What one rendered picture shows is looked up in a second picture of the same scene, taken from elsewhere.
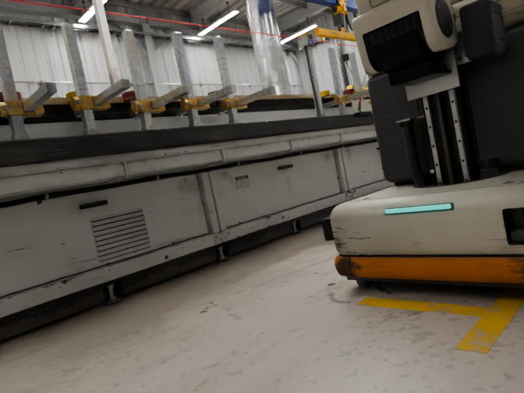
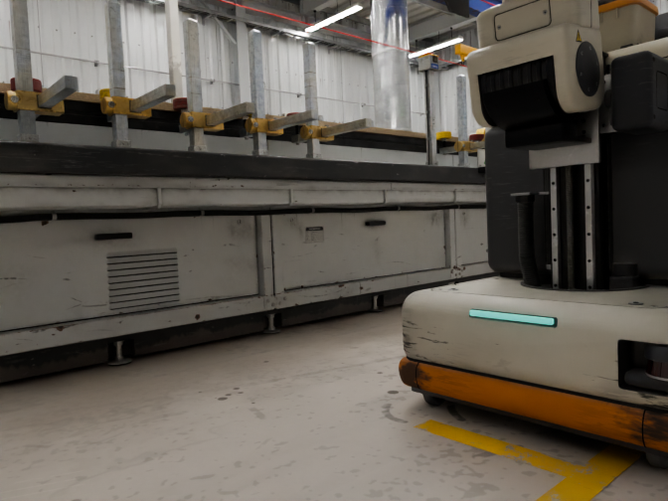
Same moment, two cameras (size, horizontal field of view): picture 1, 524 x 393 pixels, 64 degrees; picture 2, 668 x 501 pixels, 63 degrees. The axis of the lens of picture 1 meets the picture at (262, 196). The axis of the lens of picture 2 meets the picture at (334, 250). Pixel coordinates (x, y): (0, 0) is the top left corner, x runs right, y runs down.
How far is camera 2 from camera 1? 0.11 m
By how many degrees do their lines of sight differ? 3
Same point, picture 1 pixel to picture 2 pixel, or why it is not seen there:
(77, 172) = (95, 193)
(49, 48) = not seen: hidden behind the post
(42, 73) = (100, 52)
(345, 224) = (418, 319)
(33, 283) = (20, 324)
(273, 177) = (357, 234)
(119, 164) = (152, 191)
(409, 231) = (496, 345)
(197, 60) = (299, 63)
